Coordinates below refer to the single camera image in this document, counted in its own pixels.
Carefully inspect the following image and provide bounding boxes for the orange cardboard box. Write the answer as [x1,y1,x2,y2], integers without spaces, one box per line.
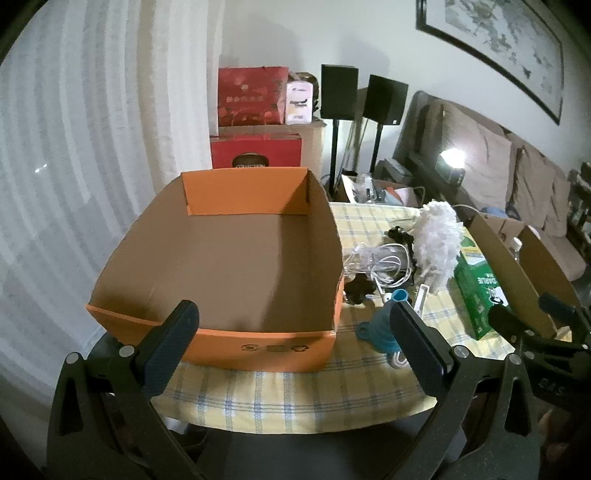
[85,167,346,374]

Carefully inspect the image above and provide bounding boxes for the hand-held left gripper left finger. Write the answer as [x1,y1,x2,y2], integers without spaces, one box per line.
[46,299,206,480]

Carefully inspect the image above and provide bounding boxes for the green printed box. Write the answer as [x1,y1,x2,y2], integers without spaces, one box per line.
[454,235,514,342]

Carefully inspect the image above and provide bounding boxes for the black speaker stand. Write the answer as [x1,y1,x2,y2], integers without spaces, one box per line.
[368,124,385,172]
[329,119,343,188]

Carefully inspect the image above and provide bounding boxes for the white fluffy duster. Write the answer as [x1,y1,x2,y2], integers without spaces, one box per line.
[410,199,465,315]

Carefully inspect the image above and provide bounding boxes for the white tissue pack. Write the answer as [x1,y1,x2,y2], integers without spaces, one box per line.
[285,82,317,125]

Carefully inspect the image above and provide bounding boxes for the red chocolate box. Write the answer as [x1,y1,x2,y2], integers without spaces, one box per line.
[210,133,303,171]

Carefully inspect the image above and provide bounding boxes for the white open box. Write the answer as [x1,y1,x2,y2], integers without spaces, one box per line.
[341,172,422,207]

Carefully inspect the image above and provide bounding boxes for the yellow checked tablecloth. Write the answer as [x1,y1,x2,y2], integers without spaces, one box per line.
[152,202,525,429]

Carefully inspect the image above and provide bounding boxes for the dark box with blue label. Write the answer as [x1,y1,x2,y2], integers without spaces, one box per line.
[375,159,413,184]

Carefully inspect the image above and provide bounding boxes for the teal folding funnel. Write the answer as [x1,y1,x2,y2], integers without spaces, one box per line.
[355,288,411,357]

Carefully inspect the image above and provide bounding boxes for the small black glowing lamp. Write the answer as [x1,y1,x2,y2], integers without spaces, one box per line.
[435,150,467,186]

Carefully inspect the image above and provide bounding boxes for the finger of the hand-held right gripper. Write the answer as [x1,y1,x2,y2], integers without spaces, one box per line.
[538,292,591,343]
[488,304,544,352]

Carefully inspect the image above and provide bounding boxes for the brown sofa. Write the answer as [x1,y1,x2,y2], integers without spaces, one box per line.
[392,90,591,283]

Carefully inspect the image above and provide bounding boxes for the plain brown cardboard box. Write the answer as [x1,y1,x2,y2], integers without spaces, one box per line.
[300,119,328,183]

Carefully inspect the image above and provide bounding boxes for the small black red-capped object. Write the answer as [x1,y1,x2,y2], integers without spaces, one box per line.
[344,272,377,306]

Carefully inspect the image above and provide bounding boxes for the white charging cable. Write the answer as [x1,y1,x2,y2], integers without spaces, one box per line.
[344,242,416,304]

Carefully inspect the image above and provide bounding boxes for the framed ink painting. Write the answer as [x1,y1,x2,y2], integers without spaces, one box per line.
[415,0,567,127]

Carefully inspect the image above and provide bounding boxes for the red gift bag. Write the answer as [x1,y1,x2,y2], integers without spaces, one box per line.
[218,66,290,127]

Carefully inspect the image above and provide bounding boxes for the brown sofa cushion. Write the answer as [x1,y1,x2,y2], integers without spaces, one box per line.
[440,103,514,209]
[510,143,560,228]

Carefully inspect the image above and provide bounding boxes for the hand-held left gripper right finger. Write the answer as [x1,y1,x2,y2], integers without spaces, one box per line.
[389,301,544,480]

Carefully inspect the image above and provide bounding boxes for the dark cluttered shelf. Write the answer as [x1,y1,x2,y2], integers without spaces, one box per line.
[567,159,591,232]

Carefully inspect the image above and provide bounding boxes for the black speaker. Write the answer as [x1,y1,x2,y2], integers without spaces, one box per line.
[362,74,410,127]
[320,64,360,120]

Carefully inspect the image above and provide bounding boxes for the white curtain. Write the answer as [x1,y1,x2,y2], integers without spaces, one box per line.
[0,0,225,416]

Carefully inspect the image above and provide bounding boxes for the brown cardboard box with handle holes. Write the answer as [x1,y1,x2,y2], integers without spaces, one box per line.
[463,212,579,341]

